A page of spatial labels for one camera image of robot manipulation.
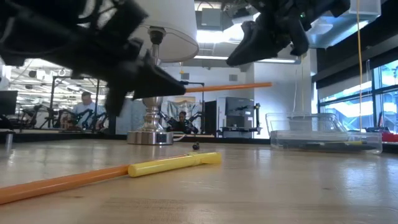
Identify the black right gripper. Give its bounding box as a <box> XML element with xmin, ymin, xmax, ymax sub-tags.
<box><xmin>226</xmin><ymin>0</ymin><xmax>312</xmax><ymax>67</ymax></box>

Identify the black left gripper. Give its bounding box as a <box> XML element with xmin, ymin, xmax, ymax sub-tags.
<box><xmin>62</xmin><ymin>0</ymin><xmax>187</xmax><ymax>118</ymax></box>

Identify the orange pencil with pink eraser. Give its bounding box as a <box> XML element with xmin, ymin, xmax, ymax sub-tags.
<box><xmin>185</xmin><ymin>82</ymin><xmax>274</xmax><ymax>94</ymax></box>

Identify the clear plastic supply box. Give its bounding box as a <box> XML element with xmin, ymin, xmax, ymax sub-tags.
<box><xmin>266</xmin><ymin>112</ymin><xmax>383</xmax><ymax>155</ymax></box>

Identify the black marker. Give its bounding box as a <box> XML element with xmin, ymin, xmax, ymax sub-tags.
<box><xmin>279</xmin><ymin>142</ymin><xmax>374</xmax><ymax>151</ymax></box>

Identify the sharpened orange pencil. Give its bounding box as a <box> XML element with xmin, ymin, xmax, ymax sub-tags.
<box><xmin>0</xmin><ymin>154</ymin><xmax>195</xmax><ymax>205</ymax></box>

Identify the grey ceiling box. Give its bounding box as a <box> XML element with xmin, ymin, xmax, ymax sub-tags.
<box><xmin>200</xmin><ymin>7</ymin><xmax>223</xmax><ymax>27</ymax></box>

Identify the blue and white cloth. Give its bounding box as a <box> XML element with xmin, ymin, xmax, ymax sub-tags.
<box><xmin>161</xmin><ymin>99</ymin><xmax>203</xmax><ymax>134</ymax></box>

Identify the white shade silver table lamp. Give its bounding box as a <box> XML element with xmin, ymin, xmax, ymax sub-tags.
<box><xmin>126</xmin><ymin>0</ymin><xmax>200</xmax><ymax>146</ymax></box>

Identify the grey partition panel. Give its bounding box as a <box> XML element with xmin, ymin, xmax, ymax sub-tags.
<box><xmin>115</xmin><ymin>98</ymin><xmax>147</xmax><ymax>135</ymax></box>

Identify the long ceiling light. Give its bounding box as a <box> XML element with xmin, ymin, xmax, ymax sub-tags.
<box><xmin>192</xmin><ymin>55</ymin><xmax>302</xmax><ymax>65</ymax></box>

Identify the person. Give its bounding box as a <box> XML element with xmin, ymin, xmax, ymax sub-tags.
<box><xmin>73</xmin><ymin>91</ymin><xmax>106</xmax><ymax>130</ymax></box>
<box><xmin>169</xmin><ymin>111</ymin><xmax>199</xmax><ymax>134</ymax></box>

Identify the grey and white cabinet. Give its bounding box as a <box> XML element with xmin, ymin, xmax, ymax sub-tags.
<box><xmin>217</xmin><ymin>96</ymin><xmax>256</xmax><ymax>139</ymax></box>

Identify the black monitor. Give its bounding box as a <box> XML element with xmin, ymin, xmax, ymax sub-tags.
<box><xmin>0</xmin><ymin>90</ymin><xmax>19</xmax><ymax>115</ymax></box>

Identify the red bin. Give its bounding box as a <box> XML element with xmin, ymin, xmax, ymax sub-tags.
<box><xmin>381</xmin><ymin>132</ymin><xmax>398</xmax><ymax>143</ymax></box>

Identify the black metal rig frame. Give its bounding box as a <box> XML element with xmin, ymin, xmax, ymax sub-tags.
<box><xmin>48</xmin><ymin>75</ymin><xmax>101</xmax><ymax>130</ymax></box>
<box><xmin>167</xmin><ymin>80</ymin><xmax>205</xmax><ymax>134</ymax></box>

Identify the black metal table frame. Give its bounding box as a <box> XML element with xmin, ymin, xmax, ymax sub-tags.
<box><xmin>0</xmin><ymin>132</ymin><xmax>398</xmax><ymax>154</ymax></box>

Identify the yellow extension cord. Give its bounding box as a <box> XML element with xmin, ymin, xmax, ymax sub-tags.
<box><xmin>356</xmin><ymin>0</ymin><xmax>364</xmax><ymax>133</ymax></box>

